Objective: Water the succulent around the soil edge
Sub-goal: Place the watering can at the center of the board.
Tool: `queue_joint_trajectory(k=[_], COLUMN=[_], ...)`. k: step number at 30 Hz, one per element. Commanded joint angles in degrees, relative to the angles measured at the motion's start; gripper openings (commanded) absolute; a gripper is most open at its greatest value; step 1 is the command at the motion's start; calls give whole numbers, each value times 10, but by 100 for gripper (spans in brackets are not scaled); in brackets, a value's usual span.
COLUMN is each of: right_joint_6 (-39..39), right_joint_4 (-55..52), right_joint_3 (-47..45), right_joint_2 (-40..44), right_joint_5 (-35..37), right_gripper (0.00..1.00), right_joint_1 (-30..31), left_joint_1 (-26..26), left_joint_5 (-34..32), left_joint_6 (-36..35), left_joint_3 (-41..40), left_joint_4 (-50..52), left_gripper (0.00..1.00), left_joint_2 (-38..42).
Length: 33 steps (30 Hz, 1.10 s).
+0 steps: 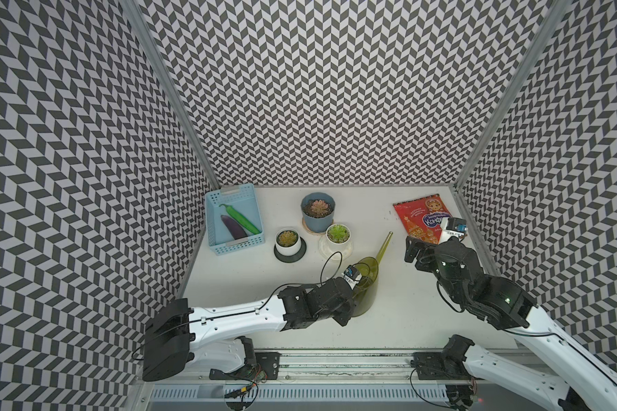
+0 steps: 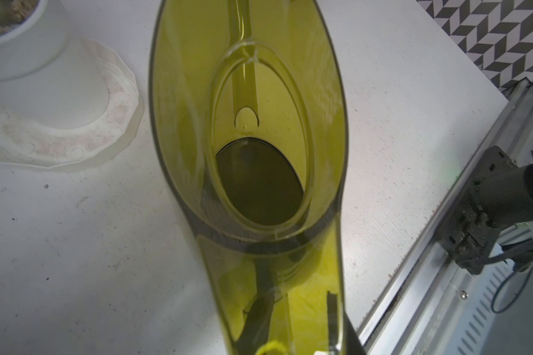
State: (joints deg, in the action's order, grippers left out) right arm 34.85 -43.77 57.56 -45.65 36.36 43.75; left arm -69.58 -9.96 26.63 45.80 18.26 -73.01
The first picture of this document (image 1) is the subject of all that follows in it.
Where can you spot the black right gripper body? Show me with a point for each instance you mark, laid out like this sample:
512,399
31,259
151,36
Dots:
428,259

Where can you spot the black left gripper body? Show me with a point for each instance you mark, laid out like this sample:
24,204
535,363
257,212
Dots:
340,313

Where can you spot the green transparent watering can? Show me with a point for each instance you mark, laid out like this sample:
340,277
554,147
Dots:
367,283

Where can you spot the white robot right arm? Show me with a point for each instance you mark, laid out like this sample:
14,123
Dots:
578,381

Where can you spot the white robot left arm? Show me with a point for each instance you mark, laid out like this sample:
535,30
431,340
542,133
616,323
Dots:
180,335

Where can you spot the white pot green succulent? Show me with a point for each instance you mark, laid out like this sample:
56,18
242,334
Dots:
338,237

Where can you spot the white pot yellow-green succulent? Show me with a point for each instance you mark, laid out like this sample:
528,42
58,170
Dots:
287,237

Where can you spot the blue-grey plant pot pink succulent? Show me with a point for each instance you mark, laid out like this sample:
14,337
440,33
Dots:
318,211

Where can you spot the red candy bag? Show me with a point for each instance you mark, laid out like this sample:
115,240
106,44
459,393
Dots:
422,217

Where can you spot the dark round saucer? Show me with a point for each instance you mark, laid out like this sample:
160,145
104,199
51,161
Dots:
292,253

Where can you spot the cork coaster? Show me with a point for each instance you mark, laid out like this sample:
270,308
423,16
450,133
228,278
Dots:
313,233

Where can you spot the green toy cucumber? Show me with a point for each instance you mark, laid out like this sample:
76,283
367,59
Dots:
249,226

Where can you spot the purple toy eggplant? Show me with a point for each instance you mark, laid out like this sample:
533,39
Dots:
235,229

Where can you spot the light blue plastic basket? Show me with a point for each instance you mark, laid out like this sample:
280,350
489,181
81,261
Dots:
244,199

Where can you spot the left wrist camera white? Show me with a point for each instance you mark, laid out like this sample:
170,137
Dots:
352,276

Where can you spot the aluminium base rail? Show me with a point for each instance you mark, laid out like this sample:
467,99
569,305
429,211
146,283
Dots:
325,380

